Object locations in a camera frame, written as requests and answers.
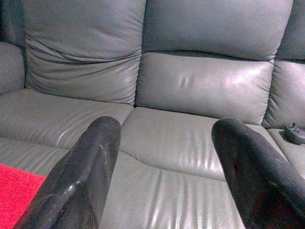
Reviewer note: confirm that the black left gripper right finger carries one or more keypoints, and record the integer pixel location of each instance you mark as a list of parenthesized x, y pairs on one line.
[(257, 181)]

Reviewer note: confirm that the red garment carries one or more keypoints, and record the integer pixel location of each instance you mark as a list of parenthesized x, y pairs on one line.
[(16, 190)]

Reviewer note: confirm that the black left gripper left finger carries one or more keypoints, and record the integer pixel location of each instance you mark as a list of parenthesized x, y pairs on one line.
[(78, 171)]

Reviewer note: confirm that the grey leather sofa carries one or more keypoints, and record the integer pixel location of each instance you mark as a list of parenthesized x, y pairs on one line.
[(190, 83)]

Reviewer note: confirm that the black remote control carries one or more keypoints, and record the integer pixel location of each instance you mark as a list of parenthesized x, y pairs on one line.
[(294, 134)]

